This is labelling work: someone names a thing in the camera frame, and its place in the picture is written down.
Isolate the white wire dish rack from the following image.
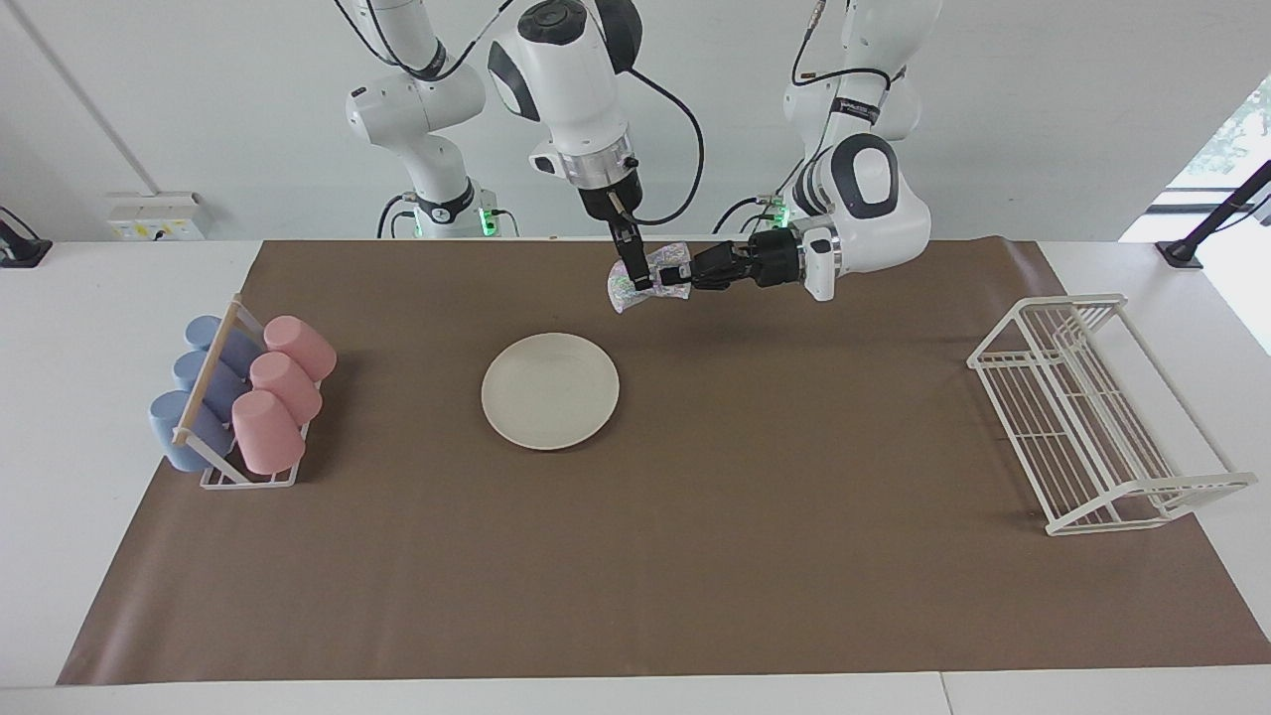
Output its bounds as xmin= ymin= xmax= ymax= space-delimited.
xmin=967 ymin=293 xmax=1258 ymax=537

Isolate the cup rack with wooden rod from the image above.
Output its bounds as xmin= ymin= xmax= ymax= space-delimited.
xmin=172 ymin=293 xmax=324 ymax=490

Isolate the black camera stand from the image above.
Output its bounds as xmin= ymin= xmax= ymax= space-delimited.
xmin=1157 ymin=159 xmax=1271 ymax=269

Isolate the pink plastic cup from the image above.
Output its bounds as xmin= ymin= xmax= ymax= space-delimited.
xmin=263 ymin=315 xmax=338 ymax=383
xmin=248 ymin=352 xmax=324 ymax=426
xmin=231 ymin=389 xmax=307 ymax=476

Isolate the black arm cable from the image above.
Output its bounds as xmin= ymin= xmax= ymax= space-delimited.
xmin=333 ymin=0 xmax=706 ymax=227
xmin=789 ymin=0 xmax=910 ymax=200

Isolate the silver glitter sponge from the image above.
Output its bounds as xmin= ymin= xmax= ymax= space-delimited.
xmin=608 ymin=238 xmax=696 ymax=314

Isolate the cream round plate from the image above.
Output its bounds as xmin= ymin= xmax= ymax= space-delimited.
xmin=482 ymin=333 xmax=621 ymax=451

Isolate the blue plastic cup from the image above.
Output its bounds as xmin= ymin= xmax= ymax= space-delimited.
xmin=173 ymin=350 xmax=249 ymax=418
xmin=185 ymin=316 xmax=264 ymax=378
xmin=149 ymin=390 xmax=234 ymax=473

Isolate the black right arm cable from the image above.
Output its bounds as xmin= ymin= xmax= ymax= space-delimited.
xmin=333 ymin=0 xmax=706 ymax=227

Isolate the black table clamp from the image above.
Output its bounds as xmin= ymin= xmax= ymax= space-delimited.
xmin=0 ymin=207 xmax=53 ymax=269

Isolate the brown table mat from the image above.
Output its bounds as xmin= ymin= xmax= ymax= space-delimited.
xmin=57 ymin=235 xmax=1271 ymax=686

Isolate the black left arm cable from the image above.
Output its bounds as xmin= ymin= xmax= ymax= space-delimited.
xmin=789 ymin=0 xmax=910 ymax=200

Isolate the bright window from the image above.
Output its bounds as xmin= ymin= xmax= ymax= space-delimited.
xmin=1162 ymin=79 xmax=1271 ymax=215

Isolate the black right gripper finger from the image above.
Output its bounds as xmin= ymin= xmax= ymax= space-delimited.
xmin=624 ymin=220 xmax=654 ymax=291
xmin=610 ymin=222 xmax=644 ymax=292

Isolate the white wall outlet box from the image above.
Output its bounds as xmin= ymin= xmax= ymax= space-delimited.
xmin=104 ymin=192 xmax=207 ymax=242

